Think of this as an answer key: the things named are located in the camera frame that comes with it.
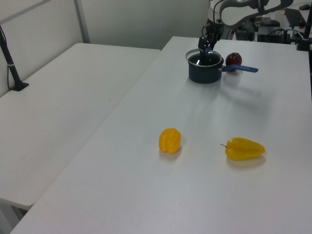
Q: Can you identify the black electronic equipment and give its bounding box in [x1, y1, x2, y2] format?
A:
[254, 14, 294, 45]

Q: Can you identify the dark blue saucepan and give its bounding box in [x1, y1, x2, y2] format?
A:
[187, 50, 259, 84]

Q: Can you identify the long yellow pepper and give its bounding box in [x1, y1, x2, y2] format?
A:
[220, 137, 266, 162]

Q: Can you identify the black keyboard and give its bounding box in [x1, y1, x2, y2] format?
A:
[284, 7, 306, 28]

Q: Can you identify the black camera pole with base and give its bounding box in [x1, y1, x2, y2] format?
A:
[0, 23, 30, 92]

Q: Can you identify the white side table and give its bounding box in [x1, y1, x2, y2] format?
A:
[0, 42, 162, 234]

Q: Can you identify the glass lid with blue knob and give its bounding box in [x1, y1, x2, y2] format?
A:
[185, 48, 224, 67]

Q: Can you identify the round yellow bell pepper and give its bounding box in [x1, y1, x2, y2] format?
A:
[158, 128, 182, 155]

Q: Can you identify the grey metal partition post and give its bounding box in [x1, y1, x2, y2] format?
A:
[74, 0, 91, 44]

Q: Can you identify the dark red apple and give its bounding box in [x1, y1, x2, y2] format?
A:
[225, 52, 243, 72]

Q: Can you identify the black stand with clamp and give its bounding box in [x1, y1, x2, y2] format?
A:
[295, 0, 312, 52]

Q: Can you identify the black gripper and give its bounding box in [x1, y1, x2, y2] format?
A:
[198, 17, 224, 53]

